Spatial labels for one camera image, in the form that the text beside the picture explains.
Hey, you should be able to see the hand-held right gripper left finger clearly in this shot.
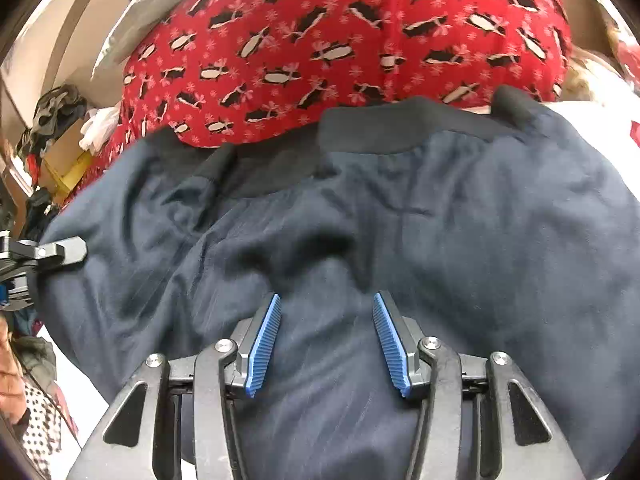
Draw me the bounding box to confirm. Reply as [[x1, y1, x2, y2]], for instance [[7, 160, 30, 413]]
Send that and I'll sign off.
[[65, 293, 283, 480]]

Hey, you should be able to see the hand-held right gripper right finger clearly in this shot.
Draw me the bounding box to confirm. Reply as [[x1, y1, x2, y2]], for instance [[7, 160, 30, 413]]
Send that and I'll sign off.
[[372, 291, 588, 480]]

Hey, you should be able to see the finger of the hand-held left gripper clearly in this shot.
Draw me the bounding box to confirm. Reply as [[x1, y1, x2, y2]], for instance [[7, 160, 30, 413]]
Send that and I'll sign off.
[[0, 232, 89, 273], [0, 267, 38, 311]]

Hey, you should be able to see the navy zip jacket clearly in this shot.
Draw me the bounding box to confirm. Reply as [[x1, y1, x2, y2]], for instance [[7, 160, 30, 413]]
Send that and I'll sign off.
[[37, 85, 640, 480]]

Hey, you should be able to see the pile of dark clothes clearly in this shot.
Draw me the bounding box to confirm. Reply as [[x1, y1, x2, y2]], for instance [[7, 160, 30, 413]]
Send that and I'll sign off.
[[15, 85, 88, 161]]

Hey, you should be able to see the grey green cloth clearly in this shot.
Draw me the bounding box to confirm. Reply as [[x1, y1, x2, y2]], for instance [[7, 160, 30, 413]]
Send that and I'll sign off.
[[17, 335, 58, 396]]

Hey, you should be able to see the yellow cardboard box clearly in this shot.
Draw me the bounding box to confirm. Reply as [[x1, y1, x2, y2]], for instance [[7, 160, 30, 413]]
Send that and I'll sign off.
[[37, 125, 96, 206]]

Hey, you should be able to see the white plastic bag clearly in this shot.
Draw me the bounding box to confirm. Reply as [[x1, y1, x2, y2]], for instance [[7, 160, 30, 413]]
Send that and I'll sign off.
[[79, 107, 121, 153]]

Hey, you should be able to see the polka dot cloth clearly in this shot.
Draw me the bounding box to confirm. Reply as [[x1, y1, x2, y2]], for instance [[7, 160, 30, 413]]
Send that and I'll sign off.
[[15, 380, 81, 478]]

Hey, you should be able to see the grey pillow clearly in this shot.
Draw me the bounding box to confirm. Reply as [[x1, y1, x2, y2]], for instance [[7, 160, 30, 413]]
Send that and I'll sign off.
[[92, 0, 211, 81]]

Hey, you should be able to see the red penguin print blanket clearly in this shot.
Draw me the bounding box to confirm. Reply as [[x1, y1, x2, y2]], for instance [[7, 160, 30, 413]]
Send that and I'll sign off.
[[75, 0, 573, 206]]

